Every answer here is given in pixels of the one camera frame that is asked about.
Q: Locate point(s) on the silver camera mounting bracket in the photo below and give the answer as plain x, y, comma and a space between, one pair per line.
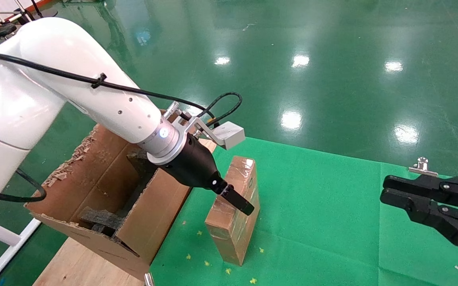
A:
189, 125

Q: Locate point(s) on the silver metal clip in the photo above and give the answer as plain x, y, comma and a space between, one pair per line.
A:
423, 167
148, 279

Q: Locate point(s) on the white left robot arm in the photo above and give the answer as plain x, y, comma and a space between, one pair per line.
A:
34, 99

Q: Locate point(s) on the black stool with chrome base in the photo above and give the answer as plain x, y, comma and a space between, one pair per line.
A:
0, 31

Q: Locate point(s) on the wooden board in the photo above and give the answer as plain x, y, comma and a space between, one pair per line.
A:
78, 266

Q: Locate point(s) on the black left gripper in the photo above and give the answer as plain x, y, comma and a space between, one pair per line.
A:
193, 165

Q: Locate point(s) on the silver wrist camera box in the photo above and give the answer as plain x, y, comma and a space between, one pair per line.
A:
231, 134

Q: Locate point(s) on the large open torn cardboard carton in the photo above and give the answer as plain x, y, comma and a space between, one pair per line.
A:
101, 174

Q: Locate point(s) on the green table cloth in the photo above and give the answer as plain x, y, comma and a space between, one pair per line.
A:
332, 218

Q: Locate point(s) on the small taped cardboard box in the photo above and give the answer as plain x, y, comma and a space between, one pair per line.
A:
233, 230

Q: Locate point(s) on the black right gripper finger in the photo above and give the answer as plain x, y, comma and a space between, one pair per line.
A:
443, 220
451, 188

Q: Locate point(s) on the dark round stand base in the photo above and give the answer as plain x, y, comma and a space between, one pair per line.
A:
48, 12

